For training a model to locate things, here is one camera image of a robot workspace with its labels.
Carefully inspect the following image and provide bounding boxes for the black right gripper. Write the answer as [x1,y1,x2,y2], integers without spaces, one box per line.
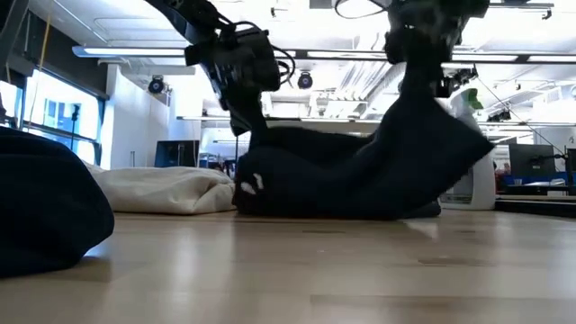
[384,0,491,94]

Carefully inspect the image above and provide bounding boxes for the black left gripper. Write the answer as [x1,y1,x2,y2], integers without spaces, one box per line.
[184,25,284,138]

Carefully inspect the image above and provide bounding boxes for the plain dark navy garment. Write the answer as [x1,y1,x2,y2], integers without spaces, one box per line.
[232,62,496,221]

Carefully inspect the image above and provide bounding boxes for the black briefs white printed waistband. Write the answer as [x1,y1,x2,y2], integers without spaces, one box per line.
[0,127,116,279]

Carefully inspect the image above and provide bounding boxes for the black ceiling spotlight cluster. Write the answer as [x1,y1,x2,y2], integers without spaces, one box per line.
[443,65,479,95]

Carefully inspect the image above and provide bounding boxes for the black computer monitor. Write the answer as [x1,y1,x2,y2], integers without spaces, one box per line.
[508,143,557,177]
[154,139,201,168]

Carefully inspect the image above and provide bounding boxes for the black ceiling track spotlight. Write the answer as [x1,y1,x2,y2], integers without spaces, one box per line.
[486,107,513,123]

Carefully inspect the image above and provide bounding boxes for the cream white garment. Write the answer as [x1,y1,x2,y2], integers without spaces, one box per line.
[83,161,237,216]

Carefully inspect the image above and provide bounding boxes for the white spray bottle green trigger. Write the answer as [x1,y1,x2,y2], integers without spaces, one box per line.
[438,87,498,212]

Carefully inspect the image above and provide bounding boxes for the dark ceiling fixture bar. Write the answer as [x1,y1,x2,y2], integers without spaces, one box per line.
[489,0,555,21]

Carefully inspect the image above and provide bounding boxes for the long linear ceiling light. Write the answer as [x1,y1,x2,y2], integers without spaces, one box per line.
[71,45,576,65]

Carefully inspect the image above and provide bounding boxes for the black slim light stand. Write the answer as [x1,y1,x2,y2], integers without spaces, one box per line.
[68,103,81,157]

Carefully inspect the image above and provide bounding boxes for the silver ceiling ventilation duct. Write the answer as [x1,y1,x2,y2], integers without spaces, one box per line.
[339,61,406,105]

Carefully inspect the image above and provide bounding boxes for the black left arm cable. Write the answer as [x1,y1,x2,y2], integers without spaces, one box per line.
[220,17,298,90]

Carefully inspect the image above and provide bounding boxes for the black aluminium table frame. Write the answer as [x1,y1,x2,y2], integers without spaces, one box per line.
[494,199,576,220]

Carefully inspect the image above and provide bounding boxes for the yellow hanging cable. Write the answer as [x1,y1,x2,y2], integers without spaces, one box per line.
[38,13,54,72]

